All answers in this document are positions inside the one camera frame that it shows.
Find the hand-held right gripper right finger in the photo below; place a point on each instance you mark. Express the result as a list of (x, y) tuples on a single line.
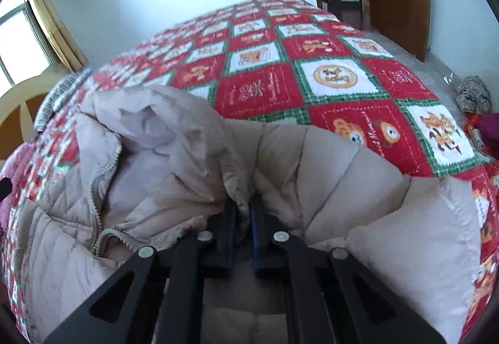
[(255, 238)]

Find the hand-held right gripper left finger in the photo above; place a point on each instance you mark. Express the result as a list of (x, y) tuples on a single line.
[(232, 236)]

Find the beige puffer jacket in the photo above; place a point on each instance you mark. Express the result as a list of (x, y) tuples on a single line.
[(175, 156)]

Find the red checked printed blanket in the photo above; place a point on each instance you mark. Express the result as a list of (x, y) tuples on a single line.
[(273, 82)]

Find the grey striped pillow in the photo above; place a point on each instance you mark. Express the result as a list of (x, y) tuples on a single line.
[(62, 90)]

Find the pink cloth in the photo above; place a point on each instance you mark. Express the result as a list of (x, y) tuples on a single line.
[(15, 164)]

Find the red orange toy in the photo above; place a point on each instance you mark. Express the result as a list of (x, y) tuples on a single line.
[(472, 129)]

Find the magenta cloth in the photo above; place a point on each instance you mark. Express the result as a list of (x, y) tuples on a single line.
[(490, 131)]

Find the yellow wooden headboard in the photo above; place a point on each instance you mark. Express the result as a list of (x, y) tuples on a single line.
[(15, 94)]

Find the grey cloth bundle on floor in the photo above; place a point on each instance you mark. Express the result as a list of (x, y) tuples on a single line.
[(473, 94)]

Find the yellow curtain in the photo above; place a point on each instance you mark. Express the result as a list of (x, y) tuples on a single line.
[(50, 16)]

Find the window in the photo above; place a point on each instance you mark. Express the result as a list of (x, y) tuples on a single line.
[(19, 39)]

